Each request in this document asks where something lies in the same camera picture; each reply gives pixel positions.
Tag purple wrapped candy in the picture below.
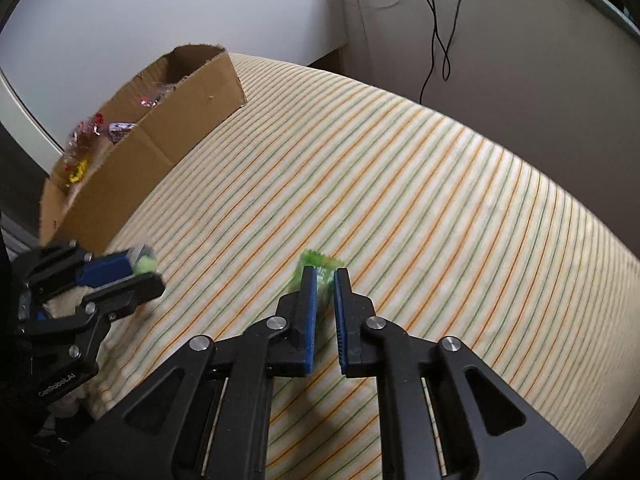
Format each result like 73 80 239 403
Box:
106 121 137 144

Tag black cable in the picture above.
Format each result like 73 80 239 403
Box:
419 0 485 104
406 0 452 81

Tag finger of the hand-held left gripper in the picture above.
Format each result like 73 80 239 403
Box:
15 274 167 358
22 240 137 306

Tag beige headboard with green cover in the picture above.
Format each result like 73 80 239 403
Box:
327 0 640 263

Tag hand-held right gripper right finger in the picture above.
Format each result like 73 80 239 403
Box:
333 267 587 480

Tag round green candy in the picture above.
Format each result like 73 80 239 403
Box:
127 245 159 276

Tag white wardrobe panel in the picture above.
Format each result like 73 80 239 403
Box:
0 0 351 155

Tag cardboard box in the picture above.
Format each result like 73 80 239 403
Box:
39 44 248 254

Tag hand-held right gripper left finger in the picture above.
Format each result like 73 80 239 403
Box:
30 266 320 480

